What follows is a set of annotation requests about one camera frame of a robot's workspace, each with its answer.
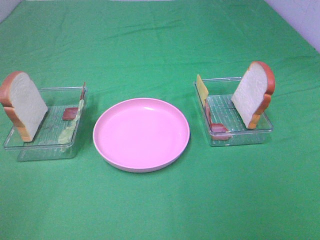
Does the wavy toy bacon strip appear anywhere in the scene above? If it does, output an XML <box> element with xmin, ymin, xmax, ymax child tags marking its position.
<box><xmin>204</xmin><ymin>101</ymin><xmax>232</xmax><ymax>141</ymax></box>

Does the toy ham slice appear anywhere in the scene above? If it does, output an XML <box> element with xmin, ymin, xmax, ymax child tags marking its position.
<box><xmin>62</xmin><ymin>82</ymin><xmax>86</xmax><ymax>121</ymax></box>

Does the yellow toy cheese slice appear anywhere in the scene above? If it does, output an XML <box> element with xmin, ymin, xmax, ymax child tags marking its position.
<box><xmin>195</xmin><ymin>74</ymin><xmax>209</xmax><ymax>107</ymax></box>

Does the left clear plastic tray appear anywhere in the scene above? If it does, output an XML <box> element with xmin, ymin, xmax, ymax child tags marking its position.
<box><xmin>3</xmin><ymin>86</ymin><xmax>88</xmax><ymax>162</ymax></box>

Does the green tablecloth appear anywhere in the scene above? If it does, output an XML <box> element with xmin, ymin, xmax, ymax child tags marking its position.
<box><xmin>0</xmin><ymin>0</ymin><xmax>320</xmax><ymax>240</ymax></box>

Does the clear plastic tray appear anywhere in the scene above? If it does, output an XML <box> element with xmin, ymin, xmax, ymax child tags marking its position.
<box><xmin>194</xmin><ymin>77</ymin><xmax>273</xmax><ymax>147</ymax></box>
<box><xmin>3</xmin><ymin>86</ymin><xmax>88</xmax><ymax>162</ymax></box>

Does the pink round plate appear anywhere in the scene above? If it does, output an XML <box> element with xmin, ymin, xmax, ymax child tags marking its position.
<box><xmin>92</xmin><ymin>98</ymin><xmax>190</xmax><ymax>173</ymax></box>

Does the right clear plastic tray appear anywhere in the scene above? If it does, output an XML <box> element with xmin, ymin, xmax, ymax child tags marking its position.
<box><xmin>194</xmin><ymin>77</ymin><xmax>273</xmax><ymax>147</ymax></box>

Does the toy bread slice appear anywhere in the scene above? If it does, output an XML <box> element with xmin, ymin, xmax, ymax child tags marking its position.
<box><xmin>231</xmin><ymin>61</ymin><xmax>276</xmax><ymax>129</ymax></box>
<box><xmin>0</xmin><ymin>71</ymin><xmax>48</xmax><ymax>142</ymax></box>

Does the green toy lettuce leaf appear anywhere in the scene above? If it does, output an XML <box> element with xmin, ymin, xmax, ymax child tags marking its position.
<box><xmin>58</xmin><ymin>101</ymin><xmax>84</xmax><ymax>144</ymax></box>

